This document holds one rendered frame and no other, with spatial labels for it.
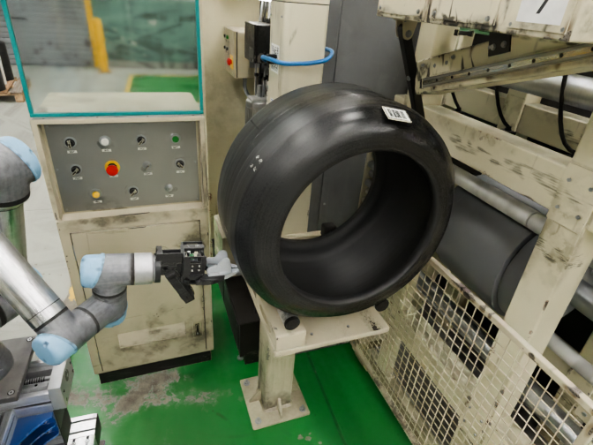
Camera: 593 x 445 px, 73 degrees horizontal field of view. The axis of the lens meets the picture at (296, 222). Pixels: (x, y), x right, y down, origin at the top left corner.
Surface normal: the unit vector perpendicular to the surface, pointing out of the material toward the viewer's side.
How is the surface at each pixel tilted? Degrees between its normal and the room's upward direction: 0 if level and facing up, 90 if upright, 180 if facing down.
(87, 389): 0
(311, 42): 90
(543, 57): 90
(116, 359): 90
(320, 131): 49
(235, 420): 0
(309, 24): 90
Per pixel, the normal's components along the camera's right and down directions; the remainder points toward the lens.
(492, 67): -0.94, 0.11
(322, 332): 0.07, -0.87
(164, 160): 0.34, 0.48
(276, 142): -0.49, -0.40
